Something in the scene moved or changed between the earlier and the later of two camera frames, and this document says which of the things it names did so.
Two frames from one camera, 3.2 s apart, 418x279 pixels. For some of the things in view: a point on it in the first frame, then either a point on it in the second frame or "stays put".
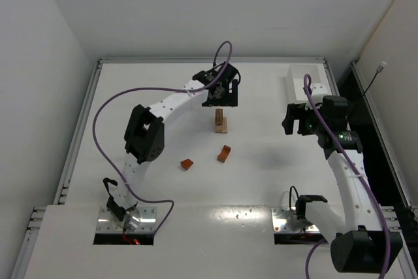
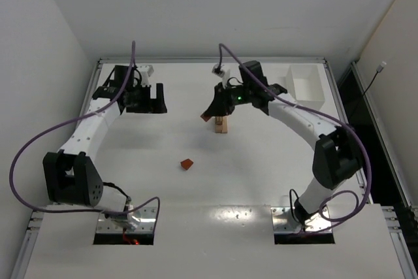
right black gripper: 292,119 to 221,100
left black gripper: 220,102 to 145,108
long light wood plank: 219,129 stays put
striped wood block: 219,116 stays put
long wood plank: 225,125 stays put
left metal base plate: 106,223 stays put
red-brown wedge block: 186,163 stays put
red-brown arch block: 224,153 to 205,117
